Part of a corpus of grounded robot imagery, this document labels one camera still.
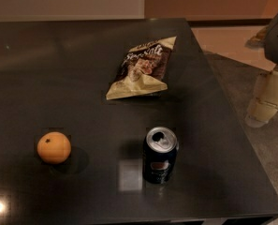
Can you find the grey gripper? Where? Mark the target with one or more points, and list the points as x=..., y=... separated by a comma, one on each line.
x=264, y=99

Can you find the dark blue pepsi can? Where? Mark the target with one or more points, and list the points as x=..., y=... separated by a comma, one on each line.
x=160, y=149

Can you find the brown cream chip bag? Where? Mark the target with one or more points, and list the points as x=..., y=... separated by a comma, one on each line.
x=143, y=70

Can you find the orange fruit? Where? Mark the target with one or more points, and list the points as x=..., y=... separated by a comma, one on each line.
x=54, y=148

